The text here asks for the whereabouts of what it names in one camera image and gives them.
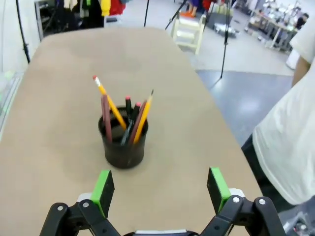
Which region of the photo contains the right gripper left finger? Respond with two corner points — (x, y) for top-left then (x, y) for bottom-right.
(40, 169), (128, 236)

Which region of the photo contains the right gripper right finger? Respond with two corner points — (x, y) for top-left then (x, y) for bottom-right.
(199, 167), (287, 236)

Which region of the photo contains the dark red pen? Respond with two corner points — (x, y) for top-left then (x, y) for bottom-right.
(127, 99), (148, 145)
(100, 94), (113, 144)

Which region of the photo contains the black marker red cap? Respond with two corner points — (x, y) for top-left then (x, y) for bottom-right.
(125, 95), (133, 121)
(120, 102), (142, 146)

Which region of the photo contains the person's right forearm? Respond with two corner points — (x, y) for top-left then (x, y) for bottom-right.
(291, 54), (313, 89)

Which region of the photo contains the black mesh pen holder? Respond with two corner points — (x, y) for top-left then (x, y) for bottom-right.
(97, 105), (150, 170)

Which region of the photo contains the person in white T-shirt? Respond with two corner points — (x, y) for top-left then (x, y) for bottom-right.
(240, 17), (315, 212)

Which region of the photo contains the white air purifier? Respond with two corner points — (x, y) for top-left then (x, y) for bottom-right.
(286, 48), (300, 70)

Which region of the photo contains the black tripod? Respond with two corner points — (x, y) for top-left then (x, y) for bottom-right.
(164, 0), (188, 31)
(209, 0), (234, 87)

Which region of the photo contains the grey floor platform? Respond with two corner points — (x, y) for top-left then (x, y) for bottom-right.
(213, 22), (237, 38)

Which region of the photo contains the white step stool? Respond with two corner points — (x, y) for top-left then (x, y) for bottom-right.
(172, 14), (207, 55)

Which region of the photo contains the background work desk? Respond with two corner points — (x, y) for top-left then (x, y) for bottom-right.
(246, 9), (300, 52)

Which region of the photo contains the black hanging garment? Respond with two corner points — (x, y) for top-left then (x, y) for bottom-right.
(80, 0), (104, 29)

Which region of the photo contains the black pole with clamp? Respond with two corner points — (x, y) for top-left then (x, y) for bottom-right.
(15, 0), (32, 65)

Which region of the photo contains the grey metal shelf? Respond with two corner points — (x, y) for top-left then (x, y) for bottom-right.
(33, 0), (59, 42)

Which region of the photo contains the black stand pole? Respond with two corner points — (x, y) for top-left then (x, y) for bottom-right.
(143, 0), (150, 28)

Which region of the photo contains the yellow hanging garment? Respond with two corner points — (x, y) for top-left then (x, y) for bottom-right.
(99, 0), (111, 17)

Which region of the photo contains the red hanging garment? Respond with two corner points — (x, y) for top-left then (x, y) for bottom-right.
(109, 0), (129, 16)

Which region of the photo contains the person in black shirt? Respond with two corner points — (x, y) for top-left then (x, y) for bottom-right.
(296, 13), (310, 30)

